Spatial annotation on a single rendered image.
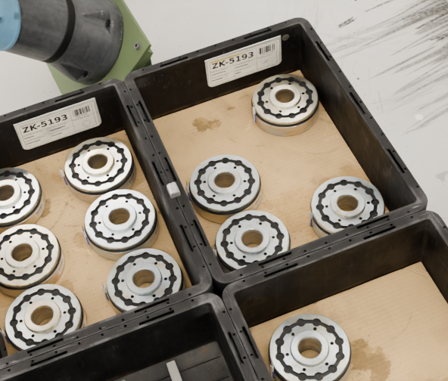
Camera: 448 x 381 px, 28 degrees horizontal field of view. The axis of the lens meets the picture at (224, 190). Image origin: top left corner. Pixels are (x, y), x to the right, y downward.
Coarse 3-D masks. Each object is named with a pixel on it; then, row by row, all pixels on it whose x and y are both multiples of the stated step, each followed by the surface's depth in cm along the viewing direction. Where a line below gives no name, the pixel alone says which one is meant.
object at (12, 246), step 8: (16, 240) 124; (24, 240) 124; (32, 240) 124; (8, 248) 124; (16, 248) 124; (32, 248) 123; (8, 256) 123; (32, 256) 122; (8, 264) 122; (16, 264) 122; (24, 264) 122; (32, 264) 122
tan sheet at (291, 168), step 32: (224, 96) 142; (160, 128) 140; (192, 128) 139; (224, 128) 139; (256, 128) 138; (320, 128) 137; (192, 160) 135; (256, 160) 134; (288, 160) 134; (320, 160) 133; (352, 160) 133; (288, 192) 130; (288, 224) 127
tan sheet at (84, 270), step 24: (24, 168) 137; (48, 168) 136; (48, 192) 134; (144, 192) 132; (48, 216) 131; (72, 216) 131; (72, 240) 128; (168, 240) 127; (72, 264) 126; (96, 264) 125; (72, 288) 123; (96, 288) 123; (0, 312) 122; (96, 312) 121
